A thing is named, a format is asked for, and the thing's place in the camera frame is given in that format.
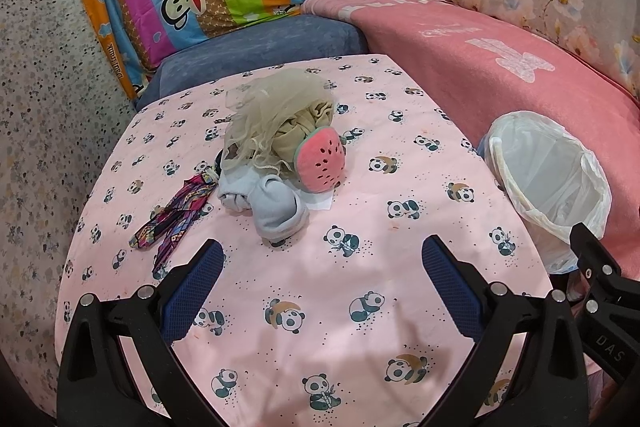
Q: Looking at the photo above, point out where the colourful patterned ribbon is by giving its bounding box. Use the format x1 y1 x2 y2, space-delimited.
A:
129 168 219 281

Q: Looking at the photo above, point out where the light blue grey sock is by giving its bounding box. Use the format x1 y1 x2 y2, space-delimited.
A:
218 166 309 244

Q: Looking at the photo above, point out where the white paper tag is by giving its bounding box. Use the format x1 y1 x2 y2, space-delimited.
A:
294 188 334 211

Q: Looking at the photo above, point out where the pink watermelon plush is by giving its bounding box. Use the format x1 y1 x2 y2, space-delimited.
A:
294 127 346 194

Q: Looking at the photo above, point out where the beige stocking cloth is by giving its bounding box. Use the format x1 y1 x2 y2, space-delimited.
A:
271 101 334 174

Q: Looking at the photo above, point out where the white plastic trash bag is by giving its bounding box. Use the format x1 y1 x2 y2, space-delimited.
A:
478 110 612 274

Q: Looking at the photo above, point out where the pink panda print cloth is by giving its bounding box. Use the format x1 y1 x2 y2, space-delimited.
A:
54 55 551 426

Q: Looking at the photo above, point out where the pink blanket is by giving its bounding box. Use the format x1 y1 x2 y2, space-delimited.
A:
303 0 640 279

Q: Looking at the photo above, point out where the blue mattress cushion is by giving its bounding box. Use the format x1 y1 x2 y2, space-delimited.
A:
136 14 369 110

